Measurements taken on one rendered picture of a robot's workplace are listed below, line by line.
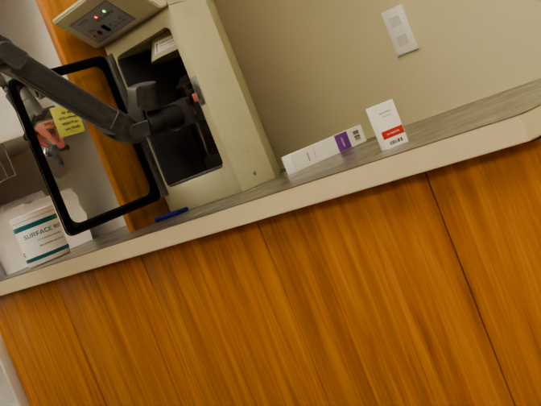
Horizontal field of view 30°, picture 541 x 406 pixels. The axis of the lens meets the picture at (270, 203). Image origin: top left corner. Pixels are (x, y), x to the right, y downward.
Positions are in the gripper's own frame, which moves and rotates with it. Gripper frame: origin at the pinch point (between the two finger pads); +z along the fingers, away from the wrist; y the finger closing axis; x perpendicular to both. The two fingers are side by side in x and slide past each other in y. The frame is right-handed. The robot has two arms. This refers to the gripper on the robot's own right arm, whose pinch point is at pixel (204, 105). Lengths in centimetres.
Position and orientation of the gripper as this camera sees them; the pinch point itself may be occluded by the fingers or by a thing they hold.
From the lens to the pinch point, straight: 256.8
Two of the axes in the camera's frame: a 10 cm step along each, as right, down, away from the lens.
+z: 7.0, -3.0, 6.4
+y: -6.2, 1.8, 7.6
